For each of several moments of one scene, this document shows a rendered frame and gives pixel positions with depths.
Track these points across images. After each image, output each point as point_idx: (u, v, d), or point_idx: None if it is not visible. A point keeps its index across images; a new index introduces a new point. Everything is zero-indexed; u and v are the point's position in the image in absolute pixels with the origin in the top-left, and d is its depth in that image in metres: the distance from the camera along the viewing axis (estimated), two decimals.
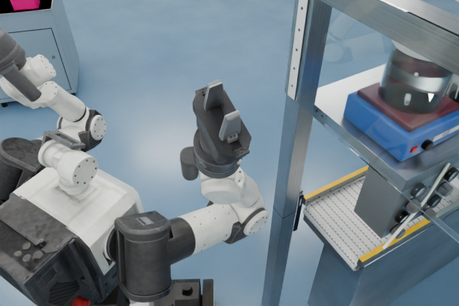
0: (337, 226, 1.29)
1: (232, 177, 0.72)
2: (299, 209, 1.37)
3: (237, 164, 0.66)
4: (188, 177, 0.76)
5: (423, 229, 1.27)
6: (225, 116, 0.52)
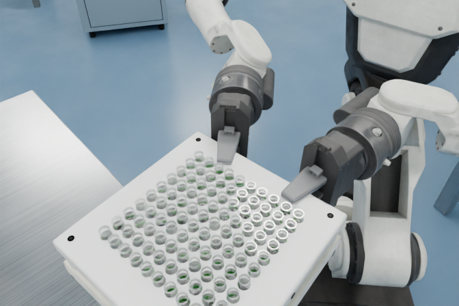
0: None
1: (237, 57, 0.68)
2: None
3: (228, 78, 0.63)
4: (272, 75, 0.74)
5: None
6: (231, 164, 0.53)
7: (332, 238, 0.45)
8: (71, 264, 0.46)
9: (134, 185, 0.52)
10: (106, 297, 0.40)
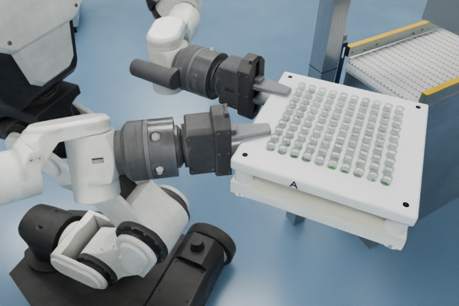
0: (389, 74, 1.09)
1: (106, 134, 0.53)
2: (341, 64, 1.17)
3: (155, 132, 0.53)
4: None
5: None
6: (267, 126, 0.59)
7: (305, 76, 0.69)
8: None
9: (317, 195, 0.51)
10: (421, 169, 0.54)
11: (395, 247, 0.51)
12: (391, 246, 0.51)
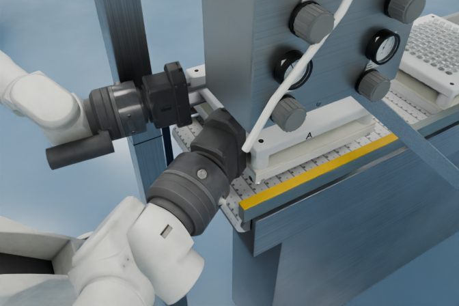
0: None
1: (150, 203, 0.45)
2: (165, 130, 0.78)
3: (198, 171, 0.48)
4: None
5: (379, 156, 0.68)
6: None
7: (204, 65, 0.72)
8: None
9: (325, 130, 0.60)
10: None
11: (370, 132, 0.68)
12: (368, 134, 0.68)
